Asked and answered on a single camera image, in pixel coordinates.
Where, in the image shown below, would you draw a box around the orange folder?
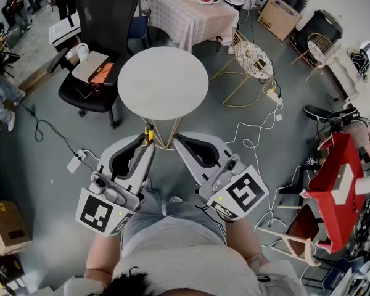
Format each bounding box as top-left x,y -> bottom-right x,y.
90,62 -> 115,84

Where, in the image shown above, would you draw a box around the taped cardboard box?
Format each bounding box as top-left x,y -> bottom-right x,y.
0,200 -> 33,256

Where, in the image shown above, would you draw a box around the white low table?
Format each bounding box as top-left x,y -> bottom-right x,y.
47,12 -> 81,47

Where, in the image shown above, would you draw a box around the person's right forearm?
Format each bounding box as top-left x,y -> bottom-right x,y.
223,216 -> 269,269

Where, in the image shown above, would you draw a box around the wooden chair maroon seat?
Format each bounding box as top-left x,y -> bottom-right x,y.
257,203 -> 324,268

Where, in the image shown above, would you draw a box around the black mesh office chair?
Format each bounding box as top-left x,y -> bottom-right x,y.
46,0 -> 140,130

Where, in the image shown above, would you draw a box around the black round stool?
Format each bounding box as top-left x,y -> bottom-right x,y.
303,104 -> 359,123

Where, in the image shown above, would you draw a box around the person's left forearm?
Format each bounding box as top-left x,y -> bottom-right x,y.
84,232 -> 125,279

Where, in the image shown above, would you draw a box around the blue chair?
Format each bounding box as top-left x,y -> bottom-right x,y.
127,15 -> 152,51

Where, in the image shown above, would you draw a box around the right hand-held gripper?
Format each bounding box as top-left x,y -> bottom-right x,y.
173,131 -> 269,222

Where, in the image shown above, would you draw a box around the yellow utility knife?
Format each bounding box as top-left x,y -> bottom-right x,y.
144,122 -> 155,146

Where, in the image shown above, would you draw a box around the white console table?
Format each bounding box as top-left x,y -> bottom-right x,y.
324,47 -> 368,109

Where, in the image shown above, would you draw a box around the round white table gold legs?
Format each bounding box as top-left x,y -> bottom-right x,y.
117,46 -> 210,151

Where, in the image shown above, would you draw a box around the white power strip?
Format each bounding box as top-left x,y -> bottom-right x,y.
67,149 -> 88,175
266,89 -> 284,105

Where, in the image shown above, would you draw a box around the brown cardboard box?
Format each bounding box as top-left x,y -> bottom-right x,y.
71,51 -> 110,84

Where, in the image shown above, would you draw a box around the black cable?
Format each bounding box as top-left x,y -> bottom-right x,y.
17,99 -> 81,160

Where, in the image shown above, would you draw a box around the white jug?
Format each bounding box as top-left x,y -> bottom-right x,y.
76,43 -> 90,62

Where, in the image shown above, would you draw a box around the gold wire chair white cushion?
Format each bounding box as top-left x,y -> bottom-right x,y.
210,27 -> 277,109

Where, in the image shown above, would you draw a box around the table with checked tablecloth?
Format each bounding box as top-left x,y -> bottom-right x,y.
147,0 -> 240,54

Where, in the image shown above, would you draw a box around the small gold wire chair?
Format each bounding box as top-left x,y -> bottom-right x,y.
289,32 -> 337,83

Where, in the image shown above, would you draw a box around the large printed cardboard box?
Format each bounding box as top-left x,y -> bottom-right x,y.
257,0 -> 303,42

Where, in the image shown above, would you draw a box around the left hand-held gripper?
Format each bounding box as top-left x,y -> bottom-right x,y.
75,133 -> 157,237

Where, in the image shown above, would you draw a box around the white cable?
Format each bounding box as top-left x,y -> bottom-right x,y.
224,102 -> 302,234

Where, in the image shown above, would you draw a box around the person's light grey shirt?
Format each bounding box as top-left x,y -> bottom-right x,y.
64,214 -> 308,296

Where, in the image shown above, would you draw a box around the red box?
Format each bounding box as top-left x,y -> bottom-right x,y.
300,132 -> 368,255

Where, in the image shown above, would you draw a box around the person's denim shorts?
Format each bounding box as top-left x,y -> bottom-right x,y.
121,186 -> 228,248

